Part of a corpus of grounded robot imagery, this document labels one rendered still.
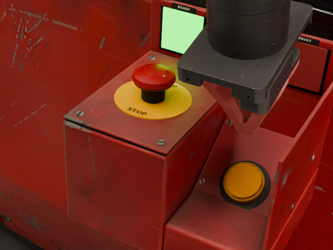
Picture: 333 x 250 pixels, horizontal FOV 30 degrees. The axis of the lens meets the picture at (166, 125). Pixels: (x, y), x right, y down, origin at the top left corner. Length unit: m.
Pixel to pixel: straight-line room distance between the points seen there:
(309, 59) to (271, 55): 0.16
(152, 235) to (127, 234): 0.03
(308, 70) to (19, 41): 0.57
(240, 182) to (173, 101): 0.10
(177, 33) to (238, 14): 0.23
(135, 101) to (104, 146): 0.06
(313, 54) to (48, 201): 0.72
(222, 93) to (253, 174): 0.12
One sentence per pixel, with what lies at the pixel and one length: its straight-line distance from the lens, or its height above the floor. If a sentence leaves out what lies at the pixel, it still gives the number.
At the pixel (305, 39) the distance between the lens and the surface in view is 0.58.
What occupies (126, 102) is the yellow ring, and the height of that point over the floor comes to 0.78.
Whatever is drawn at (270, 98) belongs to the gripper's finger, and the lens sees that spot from 0.42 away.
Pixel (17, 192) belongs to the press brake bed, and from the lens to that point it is 1.26.
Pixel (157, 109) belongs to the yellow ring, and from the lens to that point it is 0.56.
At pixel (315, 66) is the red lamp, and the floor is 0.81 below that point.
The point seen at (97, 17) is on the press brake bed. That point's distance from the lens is 0.89.
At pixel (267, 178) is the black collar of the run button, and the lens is 0.58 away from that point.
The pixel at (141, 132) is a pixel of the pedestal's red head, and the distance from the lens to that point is 0.53.
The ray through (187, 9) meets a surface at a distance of 0.62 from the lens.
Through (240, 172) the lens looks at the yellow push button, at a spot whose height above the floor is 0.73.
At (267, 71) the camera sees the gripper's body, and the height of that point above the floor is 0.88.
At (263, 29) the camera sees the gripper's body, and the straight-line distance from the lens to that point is 0.42.
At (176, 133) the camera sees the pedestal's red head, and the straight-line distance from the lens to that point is 0.53.
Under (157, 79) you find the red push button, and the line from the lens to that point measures 0.55.
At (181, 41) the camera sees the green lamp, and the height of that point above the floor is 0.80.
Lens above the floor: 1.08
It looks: 33 degrees down
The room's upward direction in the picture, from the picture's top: 3 degrees clockwise
